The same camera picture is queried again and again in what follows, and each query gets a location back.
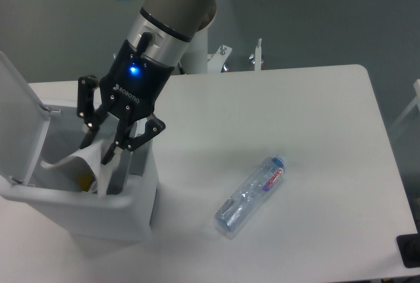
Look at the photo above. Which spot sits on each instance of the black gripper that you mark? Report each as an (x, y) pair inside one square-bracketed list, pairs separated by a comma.
[(129, 92)]

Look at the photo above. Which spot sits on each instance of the clear plastic water bottle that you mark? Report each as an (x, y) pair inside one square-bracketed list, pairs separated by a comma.
[(246, 199)]

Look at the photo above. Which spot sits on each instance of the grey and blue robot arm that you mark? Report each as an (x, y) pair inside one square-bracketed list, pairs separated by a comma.
[(153, 48)]

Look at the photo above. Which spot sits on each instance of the yellow and white trash pieces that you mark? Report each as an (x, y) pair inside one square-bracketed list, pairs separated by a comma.
[(87, 183)]

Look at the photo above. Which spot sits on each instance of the white plastic trash can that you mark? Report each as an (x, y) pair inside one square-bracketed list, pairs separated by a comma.
[(33, 130)]

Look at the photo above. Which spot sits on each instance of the black device at table edge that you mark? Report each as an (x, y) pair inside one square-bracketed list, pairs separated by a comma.
[(408, 245)]

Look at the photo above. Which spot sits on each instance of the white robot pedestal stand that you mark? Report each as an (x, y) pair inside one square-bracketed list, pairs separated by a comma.
[(203, 56)]

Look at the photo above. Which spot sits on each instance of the white frame at right edge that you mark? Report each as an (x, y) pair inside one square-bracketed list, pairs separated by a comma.
[(408, 113)]

